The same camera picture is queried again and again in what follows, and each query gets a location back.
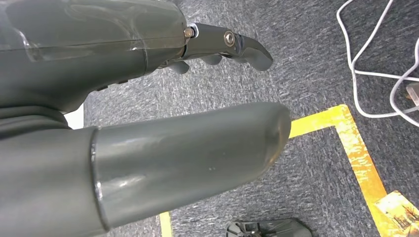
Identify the dark grey robot foot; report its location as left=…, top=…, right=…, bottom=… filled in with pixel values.
left=225, top=218, right=314, bottom=237

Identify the yellow floor tape outline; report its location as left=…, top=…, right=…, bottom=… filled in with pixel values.
left=159, top=104, right=419, bottom=237

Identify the white cable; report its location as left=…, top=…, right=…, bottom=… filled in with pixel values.
left=388, top=36, right=419, bottom=128
left=336, top=0, right=419, bottom=119

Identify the yellow picture card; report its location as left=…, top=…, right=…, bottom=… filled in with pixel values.
left=374, top=191, right=419, bottom=237

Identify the white cable plug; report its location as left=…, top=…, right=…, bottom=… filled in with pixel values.
left=406, top=82, right=419, bottom=106

